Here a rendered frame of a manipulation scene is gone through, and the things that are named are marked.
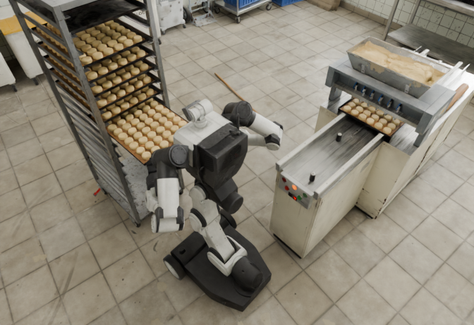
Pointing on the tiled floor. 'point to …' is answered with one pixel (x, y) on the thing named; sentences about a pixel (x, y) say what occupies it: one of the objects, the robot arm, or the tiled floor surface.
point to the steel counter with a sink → (447, 48)
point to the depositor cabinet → (398, 149)
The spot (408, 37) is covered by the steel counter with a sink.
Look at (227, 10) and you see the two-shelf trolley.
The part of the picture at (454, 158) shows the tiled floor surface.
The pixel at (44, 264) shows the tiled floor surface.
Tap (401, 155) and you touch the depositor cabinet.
